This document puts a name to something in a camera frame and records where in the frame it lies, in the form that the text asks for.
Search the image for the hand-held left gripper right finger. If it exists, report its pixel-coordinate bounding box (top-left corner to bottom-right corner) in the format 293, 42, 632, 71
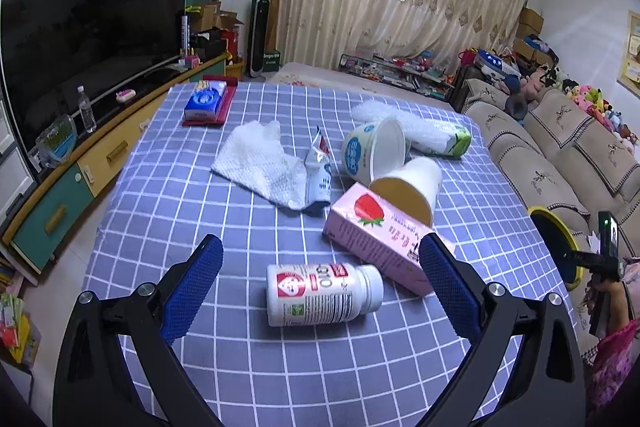
417, 232, 586, 427

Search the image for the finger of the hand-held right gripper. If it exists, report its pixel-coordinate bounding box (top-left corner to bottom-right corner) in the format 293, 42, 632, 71
564, 248, 601, 272

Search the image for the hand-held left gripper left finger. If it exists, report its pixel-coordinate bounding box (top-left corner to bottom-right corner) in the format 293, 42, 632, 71
52, 234, 224, 427

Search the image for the white pill bottle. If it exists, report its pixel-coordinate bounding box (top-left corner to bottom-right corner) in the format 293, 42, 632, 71
266, 263, 385, 328

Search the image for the person's right forearm pink sleeve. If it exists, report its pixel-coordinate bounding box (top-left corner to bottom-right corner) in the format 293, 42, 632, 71
582, 318, 640, 414

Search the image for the person's right hand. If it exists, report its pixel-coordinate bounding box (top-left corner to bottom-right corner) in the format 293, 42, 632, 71
589, 277, 627, 324

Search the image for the blue checkered tablecloth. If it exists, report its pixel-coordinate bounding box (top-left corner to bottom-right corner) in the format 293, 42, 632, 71
80, 81, 581, 427

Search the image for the pink strawberry milk carton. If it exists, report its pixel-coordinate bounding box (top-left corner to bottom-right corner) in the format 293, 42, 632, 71
322, 183, 457, 298

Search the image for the white paper cup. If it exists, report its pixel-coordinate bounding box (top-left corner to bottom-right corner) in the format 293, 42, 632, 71
369, 157, 444, 228

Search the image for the pile of plush toys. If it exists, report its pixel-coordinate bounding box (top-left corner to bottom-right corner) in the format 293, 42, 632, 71
520, 62, 640, 152

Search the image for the white paper towel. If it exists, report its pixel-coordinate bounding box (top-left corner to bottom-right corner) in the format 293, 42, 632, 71
211, 119, 307, 210

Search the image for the green yellow television cabinet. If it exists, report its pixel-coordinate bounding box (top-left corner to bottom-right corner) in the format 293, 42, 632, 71
0, 52, 228, 273

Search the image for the grey neck pillow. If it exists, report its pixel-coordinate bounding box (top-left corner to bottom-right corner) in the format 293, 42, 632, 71
504, 94, 527, 118

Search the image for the white yogurt cup blue label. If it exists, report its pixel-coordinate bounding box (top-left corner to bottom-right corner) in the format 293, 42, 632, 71
341, 117, 407, 188

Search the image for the silver snack wrapper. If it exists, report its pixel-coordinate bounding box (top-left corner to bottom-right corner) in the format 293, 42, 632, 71
300, 127, 333, 214

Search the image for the pile of colourful books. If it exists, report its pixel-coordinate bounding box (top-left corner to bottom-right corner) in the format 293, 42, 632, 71
0, 292, 43, 365

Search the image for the red tray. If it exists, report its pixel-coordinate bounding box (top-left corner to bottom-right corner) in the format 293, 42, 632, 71
181, 79, 238, 128

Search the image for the blue tissue pack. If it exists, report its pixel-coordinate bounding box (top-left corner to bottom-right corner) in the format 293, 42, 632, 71
184, 87, 227, 118

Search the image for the clear glass dish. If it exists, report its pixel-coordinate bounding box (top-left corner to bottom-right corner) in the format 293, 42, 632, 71
35, 114, 78, 168

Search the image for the black suitcase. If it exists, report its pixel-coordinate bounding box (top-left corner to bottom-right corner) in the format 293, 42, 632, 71
450, 66, 481, 112

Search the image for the clear water bottle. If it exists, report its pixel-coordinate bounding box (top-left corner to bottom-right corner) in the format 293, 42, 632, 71
76, 85, 97, 134

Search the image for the blue star-print bag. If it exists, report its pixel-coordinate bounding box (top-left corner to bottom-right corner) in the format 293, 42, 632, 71
475, 48, 521, 80

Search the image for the white drawer cabinet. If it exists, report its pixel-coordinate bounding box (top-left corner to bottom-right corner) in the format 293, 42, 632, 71
0, 102, 37, 220

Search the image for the brown cardboard boxes stack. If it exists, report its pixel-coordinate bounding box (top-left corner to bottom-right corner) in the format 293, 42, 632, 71
512, 7, 556, 68

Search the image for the low rack of toys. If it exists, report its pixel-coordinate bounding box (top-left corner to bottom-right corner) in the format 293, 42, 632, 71
339, 52, 458, 100

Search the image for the beige floral mattress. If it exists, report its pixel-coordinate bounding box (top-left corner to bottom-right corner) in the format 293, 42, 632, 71
265, 61, 453, 110

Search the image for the black tower fan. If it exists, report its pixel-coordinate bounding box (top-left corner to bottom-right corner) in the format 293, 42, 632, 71
247, 0, 273, 80

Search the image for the open cardboard box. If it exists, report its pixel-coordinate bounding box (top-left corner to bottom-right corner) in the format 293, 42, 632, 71
187, 2, 243, 52

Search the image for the black flat television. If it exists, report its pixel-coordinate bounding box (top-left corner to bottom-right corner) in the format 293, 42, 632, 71
0, 0, 190, 162

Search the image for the framed wall picture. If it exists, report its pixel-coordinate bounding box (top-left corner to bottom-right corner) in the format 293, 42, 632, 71
616, 11, 640, 95

